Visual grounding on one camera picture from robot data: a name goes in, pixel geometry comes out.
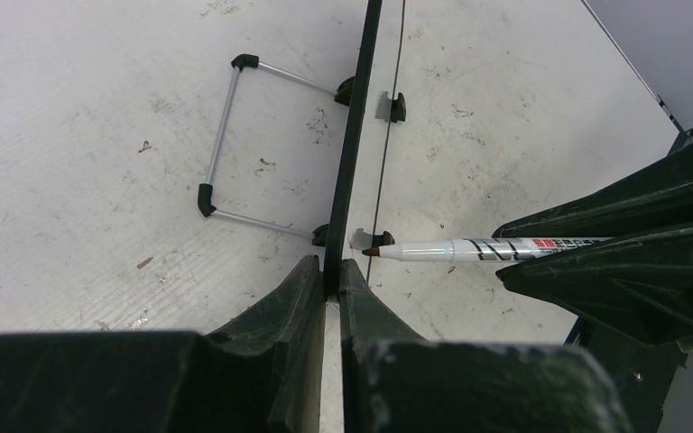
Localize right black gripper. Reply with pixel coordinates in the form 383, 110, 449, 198
496, 223, 693, 432

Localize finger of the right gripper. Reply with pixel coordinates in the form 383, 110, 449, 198
493, 143, 693, 238

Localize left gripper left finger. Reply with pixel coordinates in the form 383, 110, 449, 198
0, 255, 325, 432

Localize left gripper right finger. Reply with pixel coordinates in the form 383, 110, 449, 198
338, 259, 633, 432

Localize white marker pen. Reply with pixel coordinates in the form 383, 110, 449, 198
362, 237, 609, 263

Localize small black-framed whiteboard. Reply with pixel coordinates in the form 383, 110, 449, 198
197, 1, 407, 295

